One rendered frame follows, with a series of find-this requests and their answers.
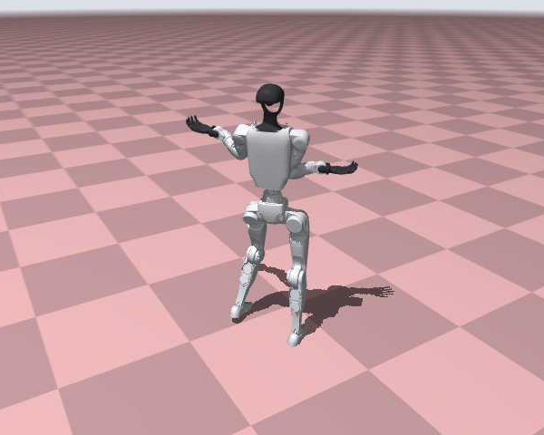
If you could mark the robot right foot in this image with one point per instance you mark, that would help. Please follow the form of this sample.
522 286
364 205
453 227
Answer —
294 338

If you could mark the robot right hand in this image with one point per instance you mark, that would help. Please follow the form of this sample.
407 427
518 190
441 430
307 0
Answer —
338 169

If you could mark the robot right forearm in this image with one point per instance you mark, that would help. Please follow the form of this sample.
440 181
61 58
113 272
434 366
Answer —
306 168

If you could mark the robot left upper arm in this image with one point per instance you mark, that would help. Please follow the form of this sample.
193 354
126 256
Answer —
239 138

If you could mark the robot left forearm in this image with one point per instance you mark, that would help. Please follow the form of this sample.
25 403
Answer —
226 137

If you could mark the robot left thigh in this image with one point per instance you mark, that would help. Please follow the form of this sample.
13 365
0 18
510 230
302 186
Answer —
257 232

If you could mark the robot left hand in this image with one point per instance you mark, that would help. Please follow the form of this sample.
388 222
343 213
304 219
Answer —
201 128

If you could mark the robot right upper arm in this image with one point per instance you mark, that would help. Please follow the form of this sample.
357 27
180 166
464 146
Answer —
300 140

